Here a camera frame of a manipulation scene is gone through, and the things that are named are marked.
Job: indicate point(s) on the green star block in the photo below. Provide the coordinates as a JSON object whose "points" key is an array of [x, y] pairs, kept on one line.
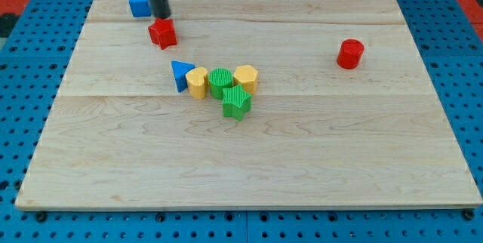
{"points": [[236, 102]]}

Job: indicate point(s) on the light wooden board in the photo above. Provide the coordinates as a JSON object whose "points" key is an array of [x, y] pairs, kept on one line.
{"points": [[120, 137]]}

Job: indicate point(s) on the blue triangle block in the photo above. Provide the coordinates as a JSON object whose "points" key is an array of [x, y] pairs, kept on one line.
{"points": [[180, 69]]}

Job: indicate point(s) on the blue cube block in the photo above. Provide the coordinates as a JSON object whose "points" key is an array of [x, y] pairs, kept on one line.
{"points": [[140, 8]]}

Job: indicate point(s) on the yellow heart block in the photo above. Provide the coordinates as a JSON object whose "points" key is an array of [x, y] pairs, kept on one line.
{"points": [[197, 81]]}

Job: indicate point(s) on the yellow hexagon block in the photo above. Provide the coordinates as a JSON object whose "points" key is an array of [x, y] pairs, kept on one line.
{"points": [[247, 77]]}

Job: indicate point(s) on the green cylinder block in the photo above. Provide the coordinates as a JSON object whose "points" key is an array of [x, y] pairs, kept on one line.
{"points": [[219, 79]]}

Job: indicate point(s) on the red star block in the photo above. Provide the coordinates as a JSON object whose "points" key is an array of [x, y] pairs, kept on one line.
{"points": [[162, 33]]}

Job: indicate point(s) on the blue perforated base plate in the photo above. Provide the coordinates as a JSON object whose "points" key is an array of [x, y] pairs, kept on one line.
{"points": [[34, 60]]}

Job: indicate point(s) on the red cylinder block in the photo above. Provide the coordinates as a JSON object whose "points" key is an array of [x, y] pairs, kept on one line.
{"points": [[350, 53]]}

